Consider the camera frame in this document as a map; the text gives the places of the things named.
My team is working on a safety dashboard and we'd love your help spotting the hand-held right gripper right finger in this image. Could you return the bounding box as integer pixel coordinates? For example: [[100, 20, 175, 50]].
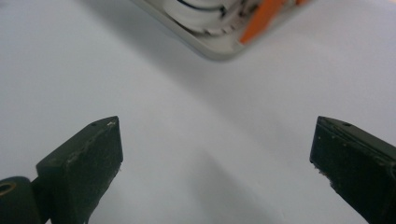
[[309, 115, 396, 224]]

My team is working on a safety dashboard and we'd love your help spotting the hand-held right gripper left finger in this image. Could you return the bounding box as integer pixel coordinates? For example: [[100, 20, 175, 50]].
[[35, 115, 124, 224]]

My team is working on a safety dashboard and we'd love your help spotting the white table mat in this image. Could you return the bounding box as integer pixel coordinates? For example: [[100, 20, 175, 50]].
[[0, 0, 396, 224]]

